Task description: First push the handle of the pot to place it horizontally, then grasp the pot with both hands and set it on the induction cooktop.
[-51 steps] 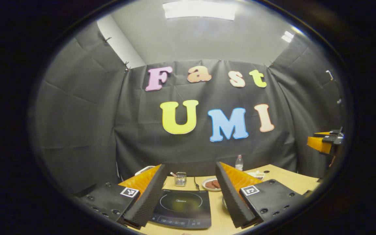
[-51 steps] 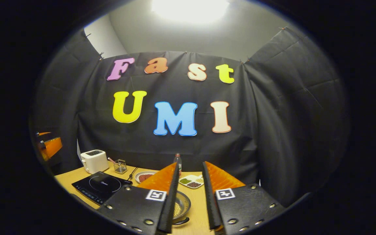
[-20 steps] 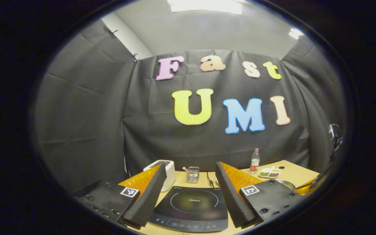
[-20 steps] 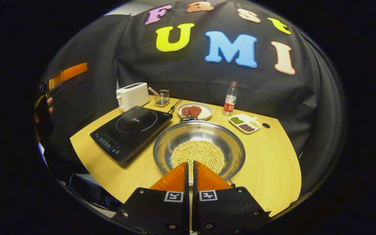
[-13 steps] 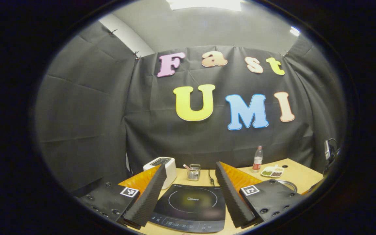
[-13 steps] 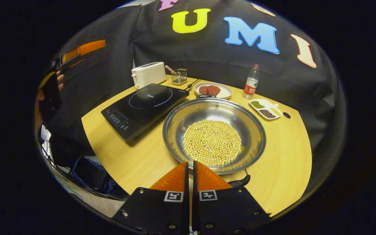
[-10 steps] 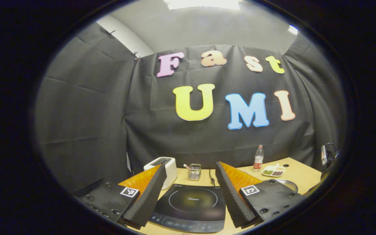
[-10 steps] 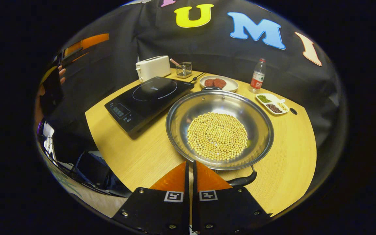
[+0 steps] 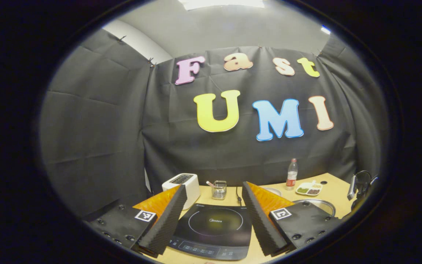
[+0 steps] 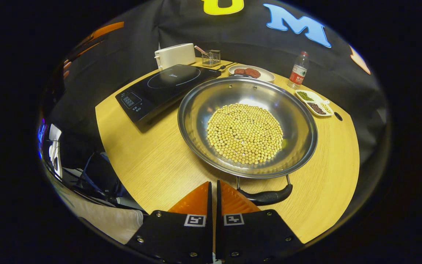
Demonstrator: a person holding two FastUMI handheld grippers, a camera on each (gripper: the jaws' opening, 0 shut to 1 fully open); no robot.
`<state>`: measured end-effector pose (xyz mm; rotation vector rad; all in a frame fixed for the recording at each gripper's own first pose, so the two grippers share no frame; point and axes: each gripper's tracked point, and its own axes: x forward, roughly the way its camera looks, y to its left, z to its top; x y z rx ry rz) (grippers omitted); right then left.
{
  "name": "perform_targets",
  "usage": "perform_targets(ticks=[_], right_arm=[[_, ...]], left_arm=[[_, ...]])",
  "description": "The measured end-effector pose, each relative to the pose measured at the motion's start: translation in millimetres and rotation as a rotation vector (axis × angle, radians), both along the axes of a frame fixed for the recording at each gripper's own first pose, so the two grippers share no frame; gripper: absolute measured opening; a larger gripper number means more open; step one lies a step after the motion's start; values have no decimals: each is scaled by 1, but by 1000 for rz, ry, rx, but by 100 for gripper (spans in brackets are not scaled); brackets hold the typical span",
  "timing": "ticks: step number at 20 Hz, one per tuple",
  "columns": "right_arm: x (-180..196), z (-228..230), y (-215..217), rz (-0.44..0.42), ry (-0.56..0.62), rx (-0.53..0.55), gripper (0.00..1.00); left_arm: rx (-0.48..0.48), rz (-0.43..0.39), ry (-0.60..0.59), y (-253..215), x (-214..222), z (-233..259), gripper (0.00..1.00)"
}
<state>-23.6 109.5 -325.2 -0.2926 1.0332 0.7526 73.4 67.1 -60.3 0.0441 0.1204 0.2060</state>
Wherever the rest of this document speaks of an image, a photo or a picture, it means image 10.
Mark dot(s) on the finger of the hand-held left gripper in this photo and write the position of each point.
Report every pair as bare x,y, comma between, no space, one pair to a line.
108,29
90,47

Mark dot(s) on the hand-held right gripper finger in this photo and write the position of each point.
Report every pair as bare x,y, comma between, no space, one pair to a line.
210,209
218,209

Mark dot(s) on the pile of soybeans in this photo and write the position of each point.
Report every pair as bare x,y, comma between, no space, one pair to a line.
244,134

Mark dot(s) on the black induction cooktop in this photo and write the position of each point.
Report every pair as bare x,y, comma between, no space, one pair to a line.
167,84

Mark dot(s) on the stainless steel pot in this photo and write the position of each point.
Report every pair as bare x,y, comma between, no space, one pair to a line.
203,110

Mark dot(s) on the white toaster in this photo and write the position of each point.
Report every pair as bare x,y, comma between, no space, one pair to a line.
176,55

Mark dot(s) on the pink utensil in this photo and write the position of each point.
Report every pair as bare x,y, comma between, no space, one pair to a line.
200,49

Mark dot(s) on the white cloth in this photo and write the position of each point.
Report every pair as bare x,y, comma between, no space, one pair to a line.
108,220

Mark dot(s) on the dark bag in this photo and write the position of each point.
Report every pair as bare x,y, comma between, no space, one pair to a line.
99,176

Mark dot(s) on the raw red meat slice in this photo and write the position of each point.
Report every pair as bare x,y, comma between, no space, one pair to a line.
247,72

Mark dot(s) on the white oval plate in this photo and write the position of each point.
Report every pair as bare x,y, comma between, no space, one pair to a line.
266,75

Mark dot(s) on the white divided bean dish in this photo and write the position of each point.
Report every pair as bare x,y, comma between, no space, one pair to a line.
313,102

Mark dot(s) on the clear plastic water bottle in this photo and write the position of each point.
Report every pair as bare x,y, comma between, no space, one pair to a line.
298,73

